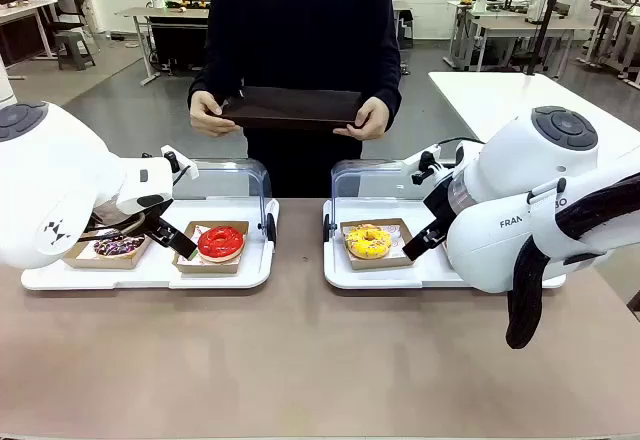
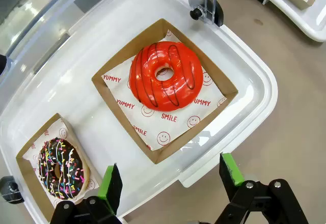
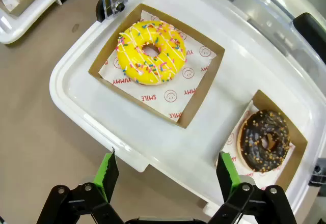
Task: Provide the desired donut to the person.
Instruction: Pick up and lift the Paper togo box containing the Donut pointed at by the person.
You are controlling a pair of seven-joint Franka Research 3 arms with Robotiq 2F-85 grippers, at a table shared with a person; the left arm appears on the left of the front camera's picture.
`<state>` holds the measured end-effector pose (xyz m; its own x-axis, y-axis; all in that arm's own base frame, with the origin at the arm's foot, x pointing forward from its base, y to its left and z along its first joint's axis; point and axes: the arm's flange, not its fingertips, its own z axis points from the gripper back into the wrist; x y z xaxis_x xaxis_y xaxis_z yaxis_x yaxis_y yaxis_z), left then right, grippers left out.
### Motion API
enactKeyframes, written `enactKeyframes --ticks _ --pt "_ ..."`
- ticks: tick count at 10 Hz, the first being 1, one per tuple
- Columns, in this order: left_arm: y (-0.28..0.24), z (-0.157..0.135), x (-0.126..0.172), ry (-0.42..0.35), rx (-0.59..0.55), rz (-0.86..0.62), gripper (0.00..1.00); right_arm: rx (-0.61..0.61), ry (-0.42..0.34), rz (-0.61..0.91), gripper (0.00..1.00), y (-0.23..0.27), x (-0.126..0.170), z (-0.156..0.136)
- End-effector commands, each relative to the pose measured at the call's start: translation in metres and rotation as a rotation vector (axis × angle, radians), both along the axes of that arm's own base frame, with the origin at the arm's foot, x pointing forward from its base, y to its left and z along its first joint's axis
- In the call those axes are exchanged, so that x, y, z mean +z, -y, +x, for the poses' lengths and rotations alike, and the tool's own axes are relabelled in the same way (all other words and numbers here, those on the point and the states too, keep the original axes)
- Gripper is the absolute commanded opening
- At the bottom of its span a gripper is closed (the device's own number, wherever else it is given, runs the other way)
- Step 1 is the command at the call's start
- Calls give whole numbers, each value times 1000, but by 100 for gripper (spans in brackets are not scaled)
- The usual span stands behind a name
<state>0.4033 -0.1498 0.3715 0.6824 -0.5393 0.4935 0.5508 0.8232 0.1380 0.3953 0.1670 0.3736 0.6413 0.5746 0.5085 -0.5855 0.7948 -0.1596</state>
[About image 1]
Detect black right arm cable sleeve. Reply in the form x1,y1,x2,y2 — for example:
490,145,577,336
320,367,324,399
505,172,640,350

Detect clear display lid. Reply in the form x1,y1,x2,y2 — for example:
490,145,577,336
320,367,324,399
330,158,454,235
171,157,274,241

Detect red glazed donut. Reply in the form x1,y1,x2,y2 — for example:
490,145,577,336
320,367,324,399
171,219,250,275
197,225,247,265

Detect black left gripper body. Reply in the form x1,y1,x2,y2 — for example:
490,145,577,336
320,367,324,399
144,199,175,234

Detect person's right hand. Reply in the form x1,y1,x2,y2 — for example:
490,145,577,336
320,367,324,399
189,90,244,137

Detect chocolate donut purple sprinkles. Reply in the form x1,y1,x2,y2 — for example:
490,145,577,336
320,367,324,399
93,233,146,260

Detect person in dark sweater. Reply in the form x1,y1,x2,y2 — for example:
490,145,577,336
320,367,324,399
188,0,403,199

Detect wooden top desk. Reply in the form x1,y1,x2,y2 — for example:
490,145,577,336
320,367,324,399
0,0,59,61

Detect person's right forearm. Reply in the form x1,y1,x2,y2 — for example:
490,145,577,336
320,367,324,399
187,67,242,111

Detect dark brown serving tray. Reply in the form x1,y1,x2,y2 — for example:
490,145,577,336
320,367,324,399
219,85,364,134

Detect person's left hand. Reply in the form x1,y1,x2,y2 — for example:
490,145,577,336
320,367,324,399
333,99,391,141

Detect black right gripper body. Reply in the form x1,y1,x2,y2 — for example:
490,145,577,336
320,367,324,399
423,172,459,226

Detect black camera stand pole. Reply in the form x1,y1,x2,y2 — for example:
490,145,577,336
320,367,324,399
527,0,571,76

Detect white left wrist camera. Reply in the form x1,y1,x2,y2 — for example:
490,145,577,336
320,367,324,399
159,145,200,182

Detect white rounded pedestal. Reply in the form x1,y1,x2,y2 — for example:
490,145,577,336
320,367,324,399
0,52,16,107

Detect yellow glazed donut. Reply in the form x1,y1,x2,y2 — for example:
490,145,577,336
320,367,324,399
339,217,421,271

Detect person's left forearm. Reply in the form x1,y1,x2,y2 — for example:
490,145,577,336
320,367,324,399
357,67,403,111

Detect small grey plastic stool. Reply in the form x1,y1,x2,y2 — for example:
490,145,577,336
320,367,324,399
53,30,96,71

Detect black office chair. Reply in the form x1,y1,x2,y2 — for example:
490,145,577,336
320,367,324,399
52,0,94,36

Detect grey long desk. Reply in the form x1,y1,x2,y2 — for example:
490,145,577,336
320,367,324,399
464,13,596,74

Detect white side table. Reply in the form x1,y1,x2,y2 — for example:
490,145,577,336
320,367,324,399
428,70,640,145

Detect yellow sprinkled donut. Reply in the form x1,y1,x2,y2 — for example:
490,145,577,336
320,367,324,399
343,223,393,261

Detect white display tray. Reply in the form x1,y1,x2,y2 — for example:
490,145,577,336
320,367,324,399
19,195,280,291
322,195,568,291

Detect purple sprinkled chocolate donut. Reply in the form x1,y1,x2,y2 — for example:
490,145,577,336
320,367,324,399
62,229,153,271

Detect grey desk with black panel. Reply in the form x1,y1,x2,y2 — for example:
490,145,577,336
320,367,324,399
114,6,211,86

